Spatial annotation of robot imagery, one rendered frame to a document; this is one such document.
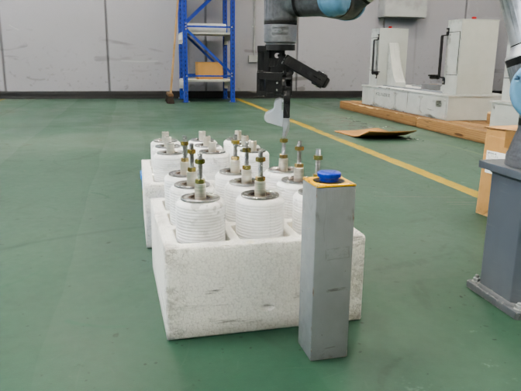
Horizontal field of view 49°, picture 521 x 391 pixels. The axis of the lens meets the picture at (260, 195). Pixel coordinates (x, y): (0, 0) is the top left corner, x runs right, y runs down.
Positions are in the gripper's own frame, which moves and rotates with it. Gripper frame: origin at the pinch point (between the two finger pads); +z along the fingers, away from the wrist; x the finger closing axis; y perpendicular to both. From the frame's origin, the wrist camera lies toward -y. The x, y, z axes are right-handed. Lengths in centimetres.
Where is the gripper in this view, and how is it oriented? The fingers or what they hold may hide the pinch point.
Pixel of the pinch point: (287, 132)
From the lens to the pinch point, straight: 135.1
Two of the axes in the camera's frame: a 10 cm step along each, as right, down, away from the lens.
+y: -10.0, -0.2, 0.4
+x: -0.4, 2.3, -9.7
